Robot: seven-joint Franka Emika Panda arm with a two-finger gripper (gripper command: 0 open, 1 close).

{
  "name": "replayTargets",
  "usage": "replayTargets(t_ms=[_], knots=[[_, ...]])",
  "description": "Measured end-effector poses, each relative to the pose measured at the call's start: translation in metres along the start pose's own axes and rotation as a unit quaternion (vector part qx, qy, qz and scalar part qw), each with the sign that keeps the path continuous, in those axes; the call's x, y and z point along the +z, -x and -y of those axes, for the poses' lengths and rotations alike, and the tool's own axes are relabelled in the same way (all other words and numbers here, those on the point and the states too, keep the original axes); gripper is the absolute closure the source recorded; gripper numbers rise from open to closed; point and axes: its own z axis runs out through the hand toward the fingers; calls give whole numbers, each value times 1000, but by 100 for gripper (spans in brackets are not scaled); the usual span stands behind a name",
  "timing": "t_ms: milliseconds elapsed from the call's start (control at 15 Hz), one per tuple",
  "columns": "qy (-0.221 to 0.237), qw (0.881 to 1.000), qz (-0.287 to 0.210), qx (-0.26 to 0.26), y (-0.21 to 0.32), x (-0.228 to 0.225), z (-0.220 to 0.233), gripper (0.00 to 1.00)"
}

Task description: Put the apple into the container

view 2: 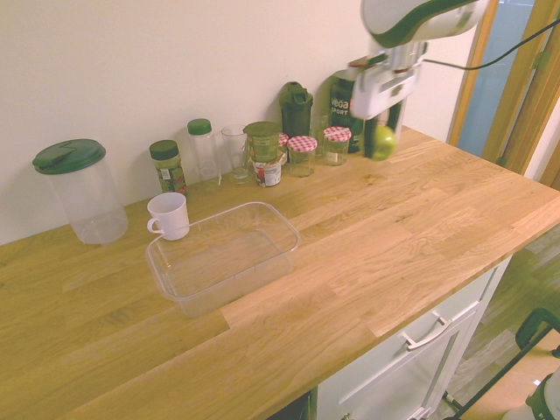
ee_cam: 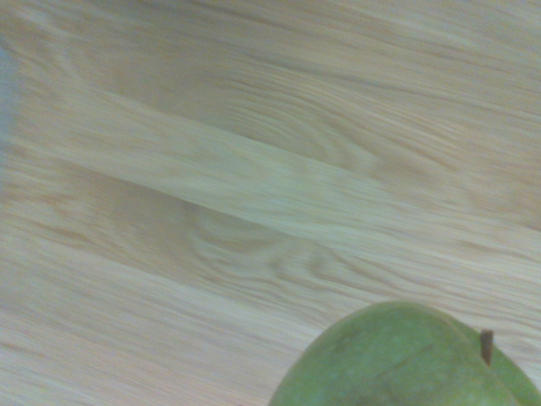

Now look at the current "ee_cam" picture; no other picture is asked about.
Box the green apple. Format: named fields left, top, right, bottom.
left=268, top=300, right=541, bottom=406

